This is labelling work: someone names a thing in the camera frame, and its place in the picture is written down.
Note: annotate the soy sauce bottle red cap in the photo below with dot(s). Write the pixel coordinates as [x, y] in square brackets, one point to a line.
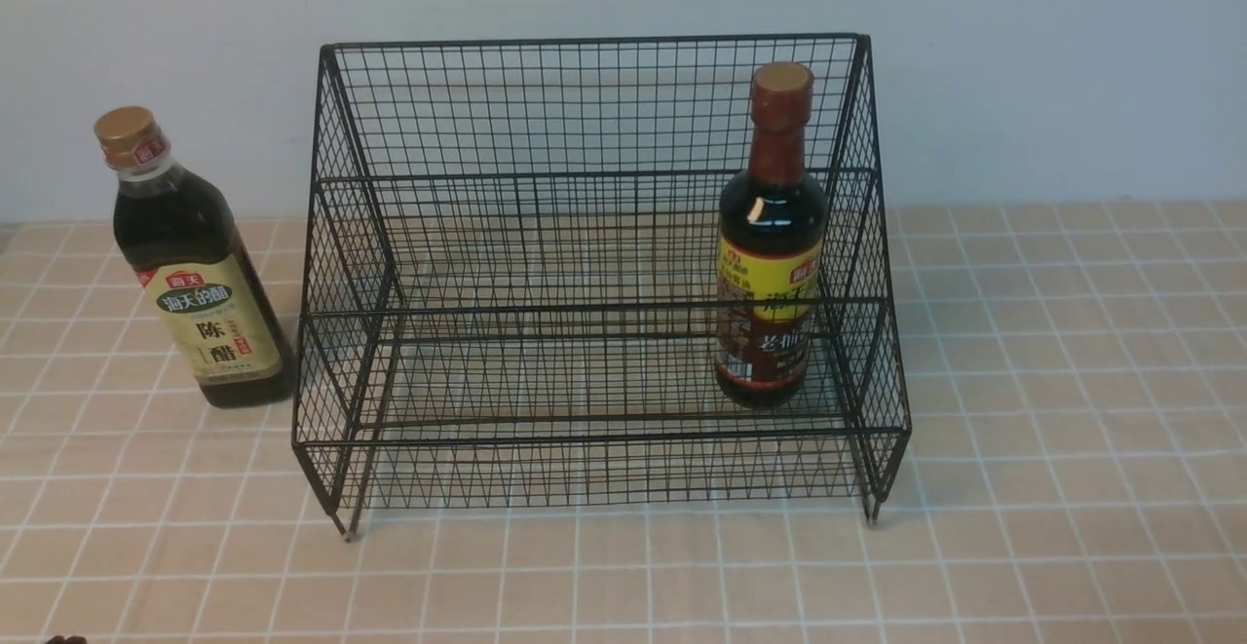
[773, 217]

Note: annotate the vinegar bottle with beige label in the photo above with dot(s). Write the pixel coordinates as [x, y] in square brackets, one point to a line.
[180, 237]

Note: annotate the black wire mesh shelf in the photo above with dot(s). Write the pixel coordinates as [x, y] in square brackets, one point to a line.
[510, 297]

